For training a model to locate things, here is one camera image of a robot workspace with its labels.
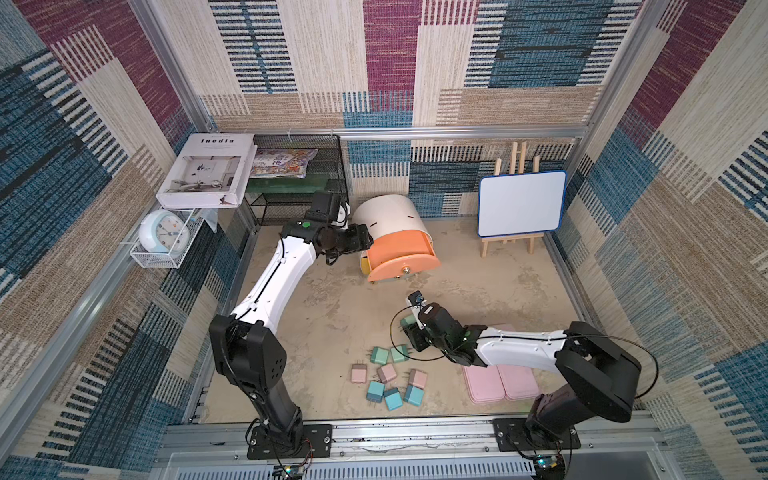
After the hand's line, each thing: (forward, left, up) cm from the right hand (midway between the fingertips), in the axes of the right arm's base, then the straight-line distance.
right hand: (409, 322), depth 88 cm
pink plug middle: (-13, +7, -4) cm, 15 cm away
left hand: (+15, +13, +19) cm, 28 cm away
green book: (+36, +38, +22) cm, 57 cm away
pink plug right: (-15, -1, -3) cm, 15 cm away
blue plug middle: (-19, +5, -4) cm, 20 cm away
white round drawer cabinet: (+30, +5, +15) cm, 34 cm away
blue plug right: (-19, 0, -4) cm, 19 cm away
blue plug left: (-18, +10, -3) cm, 21 cm away
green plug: (-8, +9, -3) cm, 13 cm away
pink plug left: (-13, +14, -4) cm, 20 cm away
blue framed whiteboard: (+34, -37, +15) cm, 52 cm away
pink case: (-16, -23, -4) cm, 28 cm away
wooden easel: (+43, -36, +24) cm, 61 cm away
